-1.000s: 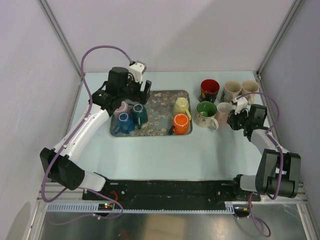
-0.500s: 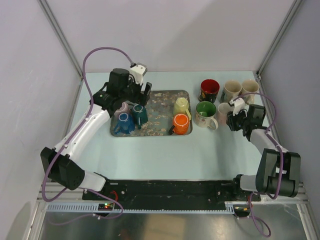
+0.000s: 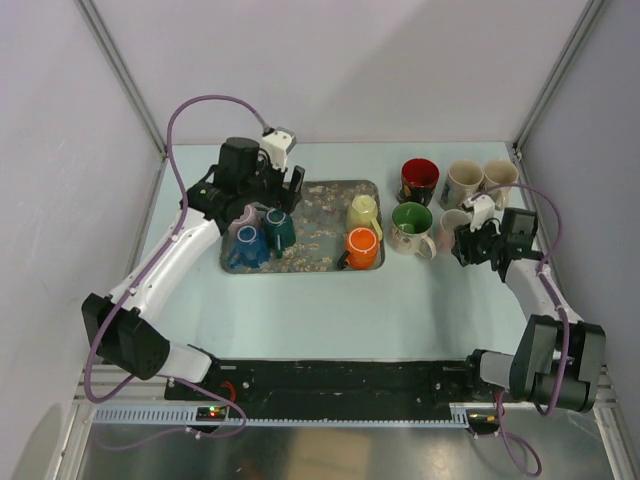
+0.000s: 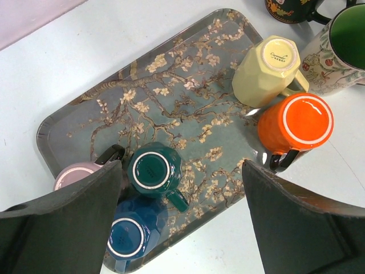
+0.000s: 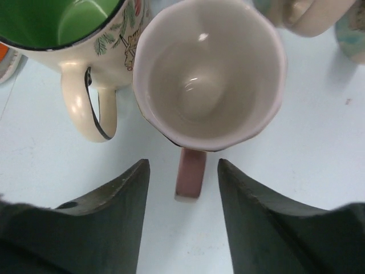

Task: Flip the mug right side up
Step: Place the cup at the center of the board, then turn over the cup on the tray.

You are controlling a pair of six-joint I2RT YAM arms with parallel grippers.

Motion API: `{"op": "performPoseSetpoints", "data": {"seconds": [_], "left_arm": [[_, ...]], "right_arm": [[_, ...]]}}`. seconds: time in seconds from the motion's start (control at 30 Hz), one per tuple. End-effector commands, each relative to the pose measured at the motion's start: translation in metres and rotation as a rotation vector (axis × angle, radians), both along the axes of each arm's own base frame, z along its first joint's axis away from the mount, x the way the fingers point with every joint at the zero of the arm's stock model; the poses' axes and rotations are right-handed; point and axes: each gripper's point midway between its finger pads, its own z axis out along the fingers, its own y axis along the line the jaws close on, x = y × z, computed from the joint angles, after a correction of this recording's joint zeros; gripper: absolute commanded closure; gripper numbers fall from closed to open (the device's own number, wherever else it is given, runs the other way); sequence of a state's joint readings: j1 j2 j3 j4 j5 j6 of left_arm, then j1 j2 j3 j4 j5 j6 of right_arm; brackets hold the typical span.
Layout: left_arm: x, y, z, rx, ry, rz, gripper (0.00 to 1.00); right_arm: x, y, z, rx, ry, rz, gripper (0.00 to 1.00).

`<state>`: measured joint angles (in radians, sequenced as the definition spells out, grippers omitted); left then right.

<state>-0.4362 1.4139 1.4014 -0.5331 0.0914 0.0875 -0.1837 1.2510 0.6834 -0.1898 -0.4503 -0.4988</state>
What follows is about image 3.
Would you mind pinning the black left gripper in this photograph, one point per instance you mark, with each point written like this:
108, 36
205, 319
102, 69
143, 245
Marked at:
284, 198

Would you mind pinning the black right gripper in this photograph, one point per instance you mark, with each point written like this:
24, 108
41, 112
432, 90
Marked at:
464, 243

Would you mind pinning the pink faceted mug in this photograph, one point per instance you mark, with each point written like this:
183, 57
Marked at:
449, 221

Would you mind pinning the dark green faceted mug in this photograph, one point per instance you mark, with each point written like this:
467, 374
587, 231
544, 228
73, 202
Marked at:
279, 230

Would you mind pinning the lilac mug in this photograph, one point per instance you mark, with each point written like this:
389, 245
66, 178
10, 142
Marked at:
249, 217

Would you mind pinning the tall cream seahorse mug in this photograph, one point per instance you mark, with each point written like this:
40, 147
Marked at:
463, 179

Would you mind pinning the cream coral pattern mug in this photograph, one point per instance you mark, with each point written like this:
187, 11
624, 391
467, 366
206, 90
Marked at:
498, 173

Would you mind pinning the yellow faceted mug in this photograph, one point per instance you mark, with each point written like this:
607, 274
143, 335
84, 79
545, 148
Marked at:
363, 213

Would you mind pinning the cream mug with script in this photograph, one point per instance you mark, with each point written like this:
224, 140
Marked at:
410, 231

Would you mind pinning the blue faceted mug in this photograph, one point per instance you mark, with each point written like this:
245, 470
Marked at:
250, 249

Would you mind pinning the black mug orange trim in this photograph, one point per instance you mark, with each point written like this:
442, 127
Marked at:
418, 180

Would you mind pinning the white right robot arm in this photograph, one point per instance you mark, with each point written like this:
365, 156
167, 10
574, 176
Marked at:
558, 360

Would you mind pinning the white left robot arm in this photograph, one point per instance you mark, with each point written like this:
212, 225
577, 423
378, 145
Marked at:
120, 325

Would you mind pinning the floral patterned serving tray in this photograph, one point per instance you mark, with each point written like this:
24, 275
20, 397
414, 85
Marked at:
320, 224

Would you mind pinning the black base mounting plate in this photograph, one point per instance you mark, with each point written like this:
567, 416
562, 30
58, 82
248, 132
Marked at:
342, 391

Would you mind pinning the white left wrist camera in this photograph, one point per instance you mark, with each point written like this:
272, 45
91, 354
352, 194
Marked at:
278, 143

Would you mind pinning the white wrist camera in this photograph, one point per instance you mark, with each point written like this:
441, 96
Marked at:
278, 143
481, 208

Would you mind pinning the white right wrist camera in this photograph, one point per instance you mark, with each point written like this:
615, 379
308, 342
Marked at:
481, 208

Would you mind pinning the orange mug black handle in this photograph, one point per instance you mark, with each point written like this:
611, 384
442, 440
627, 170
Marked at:
361, 250

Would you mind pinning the aluminium rail right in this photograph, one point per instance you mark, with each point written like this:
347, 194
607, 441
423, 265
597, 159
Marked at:
605, 390

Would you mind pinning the right aluminium frame post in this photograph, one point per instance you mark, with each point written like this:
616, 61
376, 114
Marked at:
585, 24

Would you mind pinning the aluminium frame post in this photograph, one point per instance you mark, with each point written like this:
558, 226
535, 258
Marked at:
585, 24
117, 63

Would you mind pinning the left aluminium frame post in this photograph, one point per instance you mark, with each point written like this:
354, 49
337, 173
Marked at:
117, 63

